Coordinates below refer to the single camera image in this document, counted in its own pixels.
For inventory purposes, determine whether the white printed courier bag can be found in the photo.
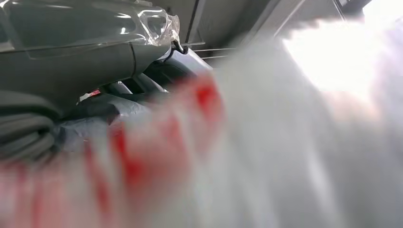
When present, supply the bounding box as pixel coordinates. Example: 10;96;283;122
0;17;403;228

